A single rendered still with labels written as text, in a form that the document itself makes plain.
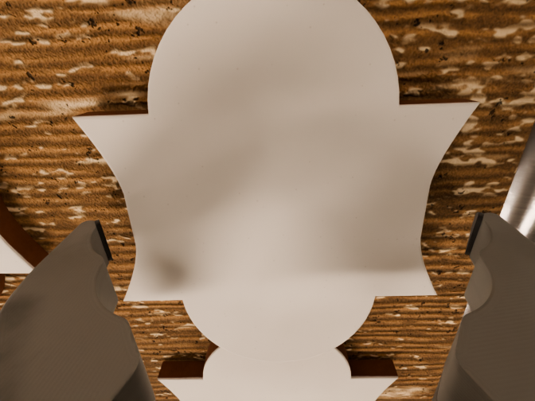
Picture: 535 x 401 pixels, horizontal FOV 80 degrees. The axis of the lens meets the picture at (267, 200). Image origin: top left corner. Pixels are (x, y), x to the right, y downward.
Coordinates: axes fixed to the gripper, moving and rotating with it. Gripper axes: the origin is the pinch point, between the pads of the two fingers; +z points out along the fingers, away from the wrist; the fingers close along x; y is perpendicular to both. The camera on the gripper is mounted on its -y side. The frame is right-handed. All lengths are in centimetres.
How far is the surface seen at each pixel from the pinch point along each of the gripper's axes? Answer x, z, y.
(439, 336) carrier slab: 8.0, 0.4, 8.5
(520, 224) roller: 11.3, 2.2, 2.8
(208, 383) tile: -4.1, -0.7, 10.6
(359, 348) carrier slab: 4.0, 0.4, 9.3
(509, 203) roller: 10.6, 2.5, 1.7
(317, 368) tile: 1.6, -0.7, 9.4
